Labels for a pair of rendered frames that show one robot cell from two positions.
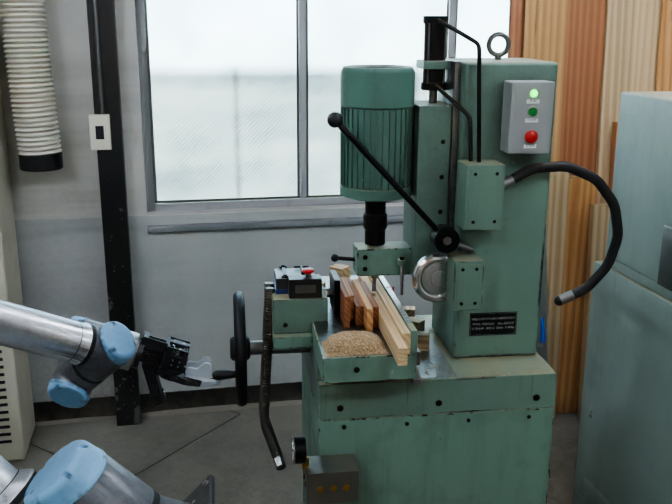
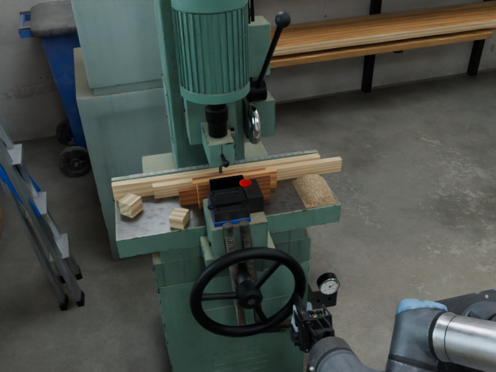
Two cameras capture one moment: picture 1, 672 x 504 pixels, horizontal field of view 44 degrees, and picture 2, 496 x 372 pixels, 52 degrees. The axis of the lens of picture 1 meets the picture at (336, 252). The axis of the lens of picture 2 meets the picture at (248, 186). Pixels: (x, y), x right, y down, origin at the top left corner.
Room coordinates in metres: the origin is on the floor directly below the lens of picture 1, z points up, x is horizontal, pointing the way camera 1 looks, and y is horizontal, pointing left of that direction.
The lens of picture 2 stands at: (2.02, 1.11, 1.73)
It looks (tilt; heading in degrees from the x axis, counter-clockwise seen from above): 34 degrees down; 265
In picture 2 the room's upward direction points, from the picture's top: 2 degrees counter-clockwise
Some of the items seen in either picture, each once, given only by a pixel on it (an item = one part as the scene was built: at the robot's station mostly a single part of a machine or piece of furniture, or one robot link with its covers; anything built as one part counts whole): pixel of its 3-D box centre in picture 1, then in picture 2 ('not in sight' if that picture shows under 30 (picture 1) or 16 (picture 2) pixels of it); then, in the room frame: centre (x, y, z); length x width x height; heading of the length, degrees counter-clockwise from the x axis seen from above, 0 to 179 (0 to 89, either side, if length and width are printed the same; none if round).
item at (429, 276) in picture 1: (437, 277); (252, 124); (1.89, -0.24, 1.02); 0.12 x 0.03 x 0.12; 98
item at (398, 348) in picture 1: (379, 313); (249, 177); (1.92, -0.11, 0.92); 0.55 x 0.02 x 0.04; 8
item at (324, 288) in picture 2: (300, 453); (327, 284); (1.71, 0.08, 0.65); 0.06 x 0.04 x 0.08; 8
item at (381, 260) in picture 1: (382, 261); (218, 145); (2.00, -0.12, 1.03); 0.14 x 0.07 x 0.09; 98
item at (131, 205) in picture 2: (339, 273); (131, 205); (2.25, -0.01, 0.92); 0.05 x 0.04 x 0.04; 55
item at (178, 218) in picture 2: not in sight; (179, 218); (2.12, 0.06, 0.92); 0.05 x 0.04 x 0.03; 69
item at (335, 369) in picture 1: (331, 322); (229, 218); (1.98, 0.01, 0.87); 0.61 x 0.30 x 0.06; 8
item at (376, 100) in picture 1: (376, 132); (211, 30); (2.00, -0.10, 1.35); 0.18 x 0.18 x 0.31
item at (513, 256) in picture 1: (489, 206); (198, 64); (2.04, -0.38, 1.16); 0.22 x 0.22 x 0.72; 8
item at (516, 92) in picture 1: (527, 116); not in sight; (1.90, -0.43, 1.40); 0.10 x 0.06 x 0.16; 98
